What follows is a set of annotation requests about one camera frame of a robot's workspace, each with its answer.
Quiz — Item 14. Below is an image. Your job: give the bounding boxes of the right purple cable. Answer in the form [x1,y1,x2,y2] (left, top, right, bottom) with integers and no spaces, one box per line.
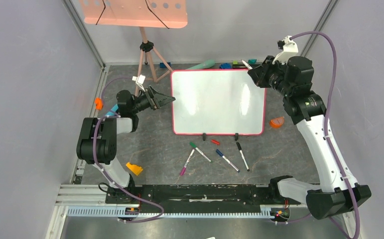
[270,31,361,239]

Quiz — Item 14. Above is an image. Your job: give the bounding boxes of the red marker cap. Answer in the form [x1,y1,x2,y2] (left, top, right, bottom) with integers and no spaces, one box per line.
[211,139,220,145]

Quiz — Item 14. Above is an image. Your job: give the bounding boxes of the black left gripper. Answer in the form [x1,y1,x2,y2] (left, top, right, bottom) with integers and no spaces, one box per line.
[130,85,175,115]

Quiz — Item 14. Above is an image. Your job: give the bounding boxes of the blue whiteboard marker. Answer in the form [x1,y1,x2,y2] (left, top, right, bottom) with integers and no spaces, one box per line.
[216,149,240,173]

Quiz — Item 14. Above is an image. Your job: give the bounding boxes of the pink framed whiteboard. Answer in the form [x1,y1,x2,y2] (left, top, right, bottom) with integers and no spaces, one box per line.
[170,69,266,135]

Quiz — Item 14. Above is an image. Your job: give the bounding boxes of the black whiteboard marker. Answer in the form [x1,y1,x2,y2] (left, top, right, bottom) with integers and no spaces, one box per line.
[236,141,250,172]

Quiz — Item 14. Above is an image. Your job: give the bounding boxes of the orange semicircle toy block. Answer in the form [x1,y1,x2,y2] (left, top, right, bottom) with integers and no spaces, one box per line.
[269,117,285,128]

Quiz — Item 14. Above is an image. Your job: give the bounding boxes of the orange stair toy block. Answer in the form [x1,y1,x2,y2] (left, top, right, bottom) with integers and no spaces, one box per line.
[126,162,143,176]

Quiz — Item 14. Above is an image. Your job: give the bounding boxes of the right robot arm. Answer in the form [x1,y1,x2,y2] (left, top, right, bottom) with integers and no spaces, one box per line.
[248,56,372,220]

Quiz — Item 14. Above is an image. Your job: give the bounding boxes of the orange toy block at wall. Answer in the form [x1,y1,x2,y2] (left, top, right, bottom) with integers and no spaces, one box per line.
[94,98,104,111]

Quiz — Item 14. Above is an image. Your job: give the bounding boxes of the purple whiteboard marker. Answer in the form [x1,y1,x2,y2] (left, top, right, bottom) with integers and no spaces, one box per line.
[179,149,195,176]

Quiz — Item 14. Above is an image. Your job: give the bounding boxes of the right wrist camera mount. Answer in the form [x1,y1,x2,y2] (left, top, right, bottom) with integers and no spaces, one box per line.
[273,35,299,64]

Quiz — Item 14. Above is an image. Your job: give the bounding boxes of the mint green cylinder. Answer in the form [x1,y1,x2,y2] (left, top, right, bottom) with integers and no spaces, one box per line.
[187,59,215,70]

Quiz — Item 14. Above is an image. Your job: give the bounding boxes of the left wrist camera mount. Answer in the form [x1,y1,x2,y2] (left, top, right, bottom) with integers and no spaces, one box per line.
[132,75,146,91]

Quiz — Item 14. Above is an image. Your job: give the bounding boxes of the red whiteboard marker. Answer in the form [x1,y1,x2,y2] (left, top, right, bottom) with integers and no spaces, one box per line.
[241,60,253,70]

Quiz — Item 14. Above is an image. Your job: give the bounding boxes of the pink music stand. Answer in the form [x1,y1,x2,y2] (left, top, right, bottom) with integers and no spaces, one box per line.
[80,0,188,83]

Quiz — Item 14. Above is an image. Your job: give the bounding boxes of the green whiteboard marker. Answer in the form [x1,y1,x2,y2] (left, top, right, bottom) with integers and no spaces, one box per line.
[189,142,212,163]

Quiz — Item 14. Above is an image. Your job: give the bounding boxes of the purple cable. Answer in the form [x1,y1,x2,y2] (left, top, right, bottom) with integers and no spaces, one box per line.
[92,77,165,224]
[270,31,361,239]

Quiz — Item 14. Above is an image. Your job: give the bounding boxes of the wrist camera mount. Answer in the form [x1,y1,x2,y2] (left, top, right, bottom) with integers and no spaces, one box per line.
[273,35,299,64]
[132,75,146,91]

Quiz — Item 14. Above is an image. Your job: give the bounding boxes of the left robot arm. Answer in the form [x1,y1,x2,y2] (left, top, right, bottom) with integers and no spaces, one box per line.
[76,87,176,203]

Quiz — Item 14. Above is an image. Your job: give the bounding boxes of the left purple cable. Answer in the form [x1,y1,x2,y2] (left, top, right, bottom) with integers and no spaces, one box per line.
[92,77,165,224]

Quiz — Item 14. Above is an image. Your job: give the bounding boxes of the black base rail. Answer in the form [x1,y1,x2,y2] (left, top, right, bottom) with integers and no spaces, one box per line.
[100,184,299,214]

